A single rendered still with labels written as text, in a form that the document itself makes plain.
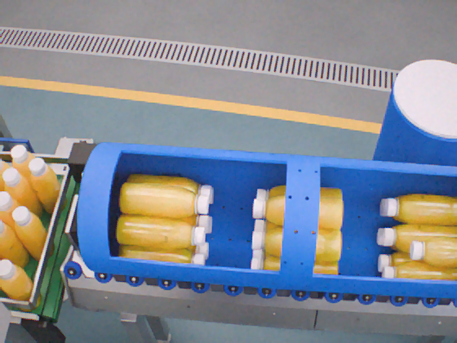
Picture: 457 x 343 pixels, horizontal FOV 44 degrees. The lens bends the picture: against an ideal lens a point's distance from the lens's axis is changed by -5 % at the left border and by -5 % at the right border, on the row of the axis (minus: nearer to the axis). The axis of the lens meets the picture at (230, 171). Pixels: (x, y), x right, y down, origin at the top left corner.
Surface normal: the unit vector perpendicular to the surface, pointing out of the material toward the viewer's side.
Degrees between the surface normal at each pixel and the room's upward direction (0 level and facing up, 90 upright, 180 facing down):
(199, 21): 0
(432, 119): 0
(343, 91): 0
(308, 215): 23
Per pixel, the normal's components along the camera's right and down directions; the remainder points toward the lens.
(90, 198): -0.07, -0.17
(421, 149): -0.50, 0.72
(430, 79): -0.02, -0.57
